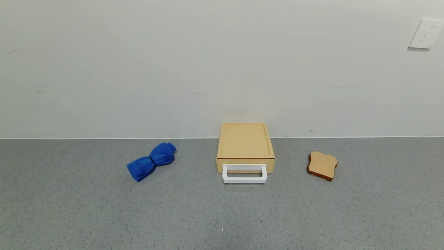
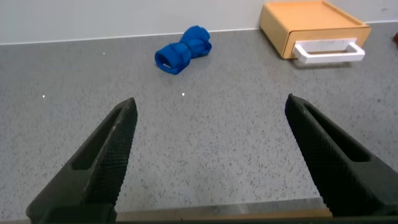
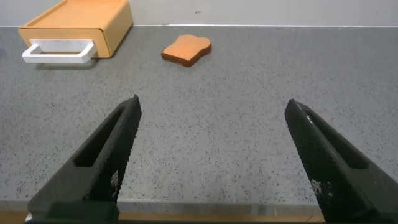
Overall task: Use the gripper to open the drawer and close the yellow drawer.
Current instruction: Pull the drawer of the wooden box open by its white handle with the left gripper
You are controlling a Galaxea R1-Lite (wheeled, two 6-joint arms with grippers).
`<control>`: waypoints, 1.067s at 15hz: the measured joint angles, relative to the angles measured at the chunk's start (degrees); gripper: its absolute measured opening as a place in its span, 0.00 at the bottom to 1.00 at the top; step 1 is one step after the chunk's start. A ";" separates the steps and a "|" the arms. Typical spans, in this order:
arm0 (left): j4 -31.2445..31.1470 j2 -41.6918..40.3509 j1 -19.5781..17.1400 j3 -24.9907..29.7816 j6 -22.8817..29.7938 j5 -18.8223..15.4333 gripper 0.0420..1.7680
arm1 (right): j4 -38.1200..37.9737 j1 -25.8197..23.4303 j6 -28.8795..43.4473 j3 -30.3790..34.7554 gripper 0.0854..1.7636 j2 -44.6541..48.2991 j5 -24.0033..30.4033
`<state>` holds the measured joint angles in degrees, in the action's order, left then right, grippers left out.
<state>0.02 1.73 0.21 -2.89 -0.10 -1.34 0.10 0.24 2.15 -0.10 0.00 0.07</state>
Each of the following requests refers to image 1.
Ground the yellow drawer cabinet housing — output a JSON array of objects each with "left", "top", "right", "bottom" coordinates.
[{"left": 216, "top": 123, "right": 276, "bottom": 164}]

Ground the blue rolled cloth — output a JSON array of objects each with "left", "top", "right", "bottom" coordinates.
[{"left": 126, "top": 142, "right": 177, "bottom": 182}]

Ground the toast slice toy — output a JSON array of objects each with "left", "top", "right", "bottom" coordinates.
[{"left": 307, "top": 151, "right": 338, "bottom": 182}]

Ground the white wall socket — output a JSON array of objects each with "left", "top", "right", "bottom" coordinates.
[{"left": 408, "top": 18, "right": 444, "bottom": 50}]

